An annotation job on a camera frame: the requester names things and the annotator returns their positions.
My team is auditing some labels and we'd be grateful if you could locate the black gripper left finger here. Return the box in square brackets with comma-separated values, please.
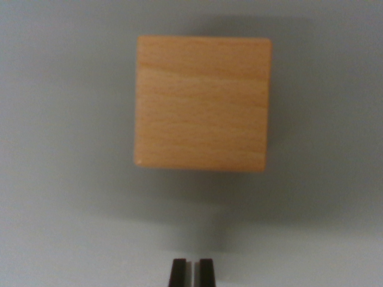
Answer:
[169, 258, 192, 287]

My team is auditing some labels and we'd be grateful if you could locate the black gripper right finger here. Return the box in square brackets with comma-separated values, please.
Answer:
[193, 258, 217, 287]

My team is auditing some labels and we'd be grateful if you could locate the light wooden cube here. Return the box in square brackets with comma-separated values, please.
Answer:
[132, 35, 273, 173]

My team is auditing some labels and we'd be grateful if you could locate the grey plastic bin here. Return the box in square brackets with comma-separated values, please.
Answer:
[0, 0, 383, 287]

